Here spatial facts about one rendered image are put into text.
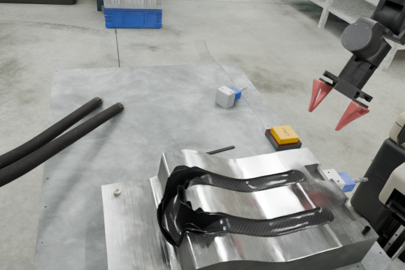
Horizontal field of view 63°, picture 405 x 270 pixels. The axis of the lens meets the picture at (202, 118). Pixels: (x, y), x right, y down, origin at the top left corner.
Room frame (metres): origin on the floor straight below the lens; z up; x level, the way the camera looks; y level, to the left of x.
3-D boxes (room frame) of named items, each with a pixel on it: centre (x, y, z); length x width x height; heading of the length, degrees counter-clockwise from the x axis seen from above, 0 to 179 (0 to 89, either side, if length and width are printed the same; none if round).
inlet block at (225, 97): (0.96, -0.10, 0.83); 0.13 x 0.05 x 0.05; 140
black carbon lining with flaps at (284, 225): (0.43, -0.11, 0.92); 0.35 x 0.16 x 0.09; 112
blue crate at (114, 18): (3.56, 0.93, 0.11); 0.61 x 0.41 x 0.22; 109
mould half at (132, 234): (0.43, -0.09, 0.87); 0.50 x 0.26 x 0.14; 112
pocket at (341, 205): (0.46, -0.32, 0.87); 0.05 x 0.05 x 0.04; 22
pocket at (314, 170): (0.56, -0.28, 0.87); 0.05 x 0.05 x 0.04; 22
